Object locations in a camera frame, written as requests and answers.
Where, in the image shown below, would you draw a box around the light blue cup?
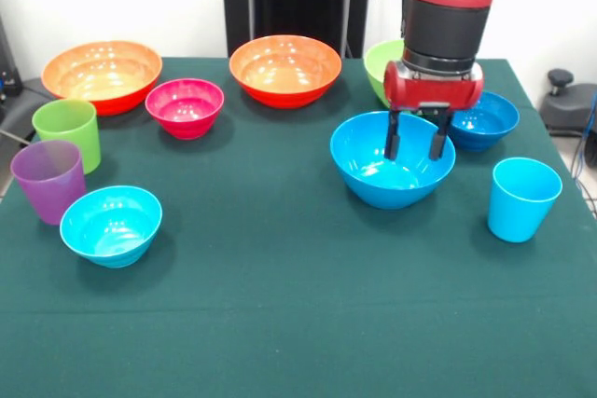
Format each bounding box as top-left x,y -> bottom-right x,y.
487,157 -> 563,244

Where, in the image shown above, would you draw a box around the blue cable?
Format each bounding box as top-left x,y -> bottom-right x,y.
571,89 -> 597,180

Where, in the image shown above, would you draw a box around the green cup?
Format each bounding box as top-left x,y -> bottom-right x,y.
31,99 -> 102,175

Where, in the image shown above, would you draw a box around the purple cup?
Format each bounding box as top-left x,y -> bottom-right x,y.
9,139 -> 88,226

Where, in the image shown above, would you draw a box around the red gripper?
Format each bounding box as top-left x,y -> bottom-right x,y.
382,60 -> 485,162

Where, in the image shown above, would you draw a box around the large green bowl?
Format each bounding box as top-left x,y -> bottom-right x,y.
363,38 -> 407,109

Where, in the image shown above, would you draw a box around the grey stand foot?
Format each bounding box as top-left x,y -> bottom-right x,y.
0,75 -> 57,147
543,68 -> 597,138

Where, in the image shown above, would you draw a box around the dark green table cloth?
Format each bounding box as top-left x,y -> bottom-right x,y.
0,57 -> 597,398

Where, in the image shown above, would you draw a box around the small pink bowl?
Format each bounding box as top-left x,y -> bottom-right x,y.
145,78 -> 226,141

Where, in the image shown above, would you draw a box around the small light blue bowl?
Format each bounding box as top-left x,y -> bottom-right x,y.
59,185 -> 163,269

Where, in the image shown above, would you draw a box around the large orange bowl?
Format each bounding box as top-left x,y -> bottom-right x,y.
40,40 -> 164,117
229,34 -> 343,109

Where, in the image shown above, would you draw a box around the black equipment box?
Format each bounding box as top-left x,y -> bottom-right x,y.
0,15 -> 23,99

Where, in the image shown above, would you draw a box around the large blue bowl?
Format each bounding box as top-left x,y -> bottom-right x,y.
329,110 -> 457,211

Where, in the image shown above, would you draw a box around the small dark blue bowl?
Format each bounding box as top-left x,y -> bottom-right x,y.
447,91 -> 521,153

